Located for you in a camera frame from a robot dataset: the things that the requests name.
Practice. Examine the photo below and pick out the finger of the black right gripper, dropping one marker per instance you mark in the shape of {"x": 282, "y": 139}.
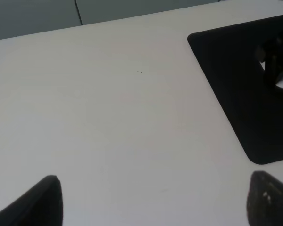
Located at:
{"x": 271, "y": 53}

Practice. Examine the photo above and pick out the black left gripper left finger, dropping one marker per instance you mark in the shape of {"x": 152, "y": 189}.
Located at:
{"x": 41, "y": 205}

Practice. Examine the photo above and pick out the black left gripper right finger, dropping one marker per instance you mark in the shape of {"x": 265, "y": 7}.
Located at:
{"x": 265, "y": 200}

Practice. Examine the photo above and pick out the black rectangular mouse pad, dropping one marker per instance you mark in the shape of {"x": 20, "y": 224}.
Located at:
{"x": 255, "y": 112}

